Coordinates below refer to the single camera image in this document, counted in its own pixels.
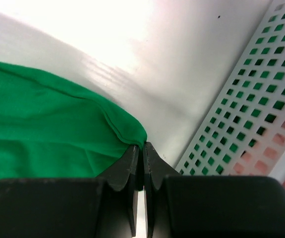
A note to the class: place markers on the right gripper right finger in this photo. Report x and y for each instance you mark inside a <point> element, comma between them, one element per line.
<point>180,206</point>

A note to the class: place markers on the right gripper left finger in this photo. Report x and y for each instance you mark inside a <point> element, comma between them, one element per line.
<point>101,207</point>

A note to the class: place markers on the green t shirt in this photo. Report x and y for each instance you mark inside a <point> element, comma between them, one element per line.
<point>51,127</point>

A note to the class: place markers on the white plastic basket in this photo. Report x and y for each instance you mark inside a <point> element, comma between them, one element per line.
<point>244,131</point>

